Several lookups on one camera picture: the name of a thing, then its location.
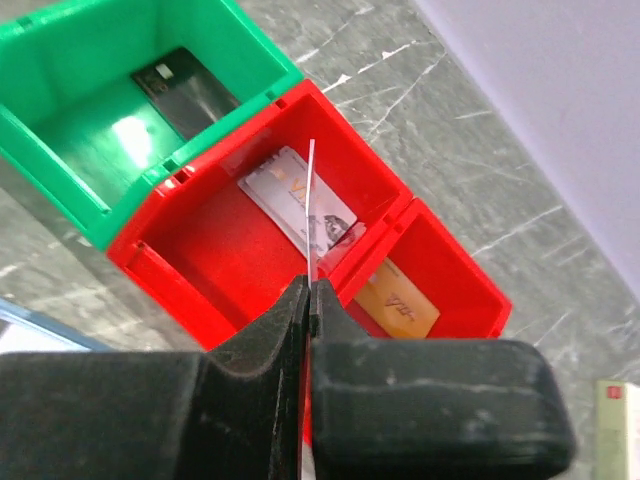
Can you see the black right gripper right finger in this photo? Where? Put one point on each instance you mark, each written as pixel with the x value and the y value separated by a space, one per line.
pixel 430 409

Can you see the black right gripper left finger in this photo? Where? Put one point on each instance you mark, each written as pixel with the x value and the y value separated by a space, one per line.
pixel 234 412

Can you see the red plastic bin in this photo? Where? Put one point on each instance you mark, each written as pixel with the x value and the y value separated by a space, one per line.
pixel 213 259
pixel 415 240

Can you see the blue card holder wallet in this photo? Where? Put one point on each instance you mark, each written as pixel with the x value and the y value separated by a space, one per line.
pixel 24 330

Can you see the white stripe card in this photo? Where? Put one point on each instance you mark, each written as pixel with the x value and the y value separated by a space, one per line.
pixel 278 187
pixel 310 216

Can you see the green plastic bin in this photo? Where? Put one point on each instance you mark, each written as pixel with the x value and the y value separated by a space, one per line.
pixel 75 124

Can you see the gold credit card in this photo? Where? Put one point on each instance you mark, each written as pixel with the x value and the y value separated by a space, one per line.
pixel 391 304

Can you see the small white card box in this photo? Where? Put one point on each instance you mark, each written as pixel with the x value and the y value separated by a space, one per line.
pixel 617 430

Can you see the black credit card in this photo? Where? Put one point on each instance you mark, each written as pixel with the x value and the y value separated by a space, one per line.
pixel 188 96

